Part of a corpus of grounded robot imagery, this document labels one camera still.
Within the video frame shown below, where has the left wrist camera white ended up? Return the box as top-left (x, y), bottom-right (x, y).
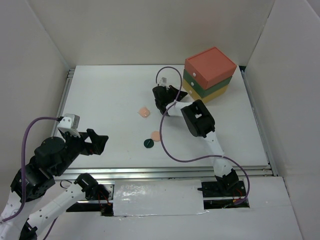
top-left (57, 113), bottom-right (80, 138)

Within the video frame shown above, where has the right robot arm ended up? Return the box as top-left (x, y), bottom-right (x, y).
top-left (152, 85), bottom-right (239, 196)

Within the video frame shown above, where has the orange drawer box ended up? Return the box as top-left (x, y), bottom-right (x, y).
top-left (184, 47), bottom-right (237, 84)

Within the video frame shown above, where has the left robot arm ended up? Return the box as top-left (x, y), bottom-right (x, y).
top-left (0, 128), bottom-right (109, 240)

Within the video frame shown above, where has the green drawer box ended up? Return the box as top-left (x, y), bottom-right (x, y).
top-left (183, 69), bottom-right (233, 97)

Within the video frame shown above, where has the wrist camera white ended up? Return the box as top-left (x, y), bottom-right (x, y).
top-left (157, 77), bottom-right (168, 88)
top-left (57, 113), bottom-right (80, 138)

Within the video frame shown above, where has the white foil covered panel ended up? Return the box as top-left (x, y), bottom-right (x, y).
top-left (113, 179), bottom-right (205, 217)

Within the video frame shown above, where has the dark green round compact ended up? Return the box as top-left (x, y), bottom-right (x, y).
top-left (143, 138), bottom-right (154, 149)

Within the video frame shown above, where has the peach makeup sponge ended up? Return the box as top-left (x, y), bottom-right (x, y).
top-left (138, 107), bottom-right (150, 118)

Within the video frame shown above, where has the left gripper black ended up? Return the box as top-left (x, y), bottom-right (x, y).
top-left (54, 127), bottom-right (109, 176)

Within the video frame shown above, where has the round peach powder puff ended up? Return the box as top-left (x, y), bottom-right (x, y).
top-left (150, 131), bottom-right (161, 142)

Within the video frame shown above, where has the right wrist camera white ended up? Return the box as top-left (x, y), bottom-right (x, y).
top-left (157, 77), bottom-right (168, 88)

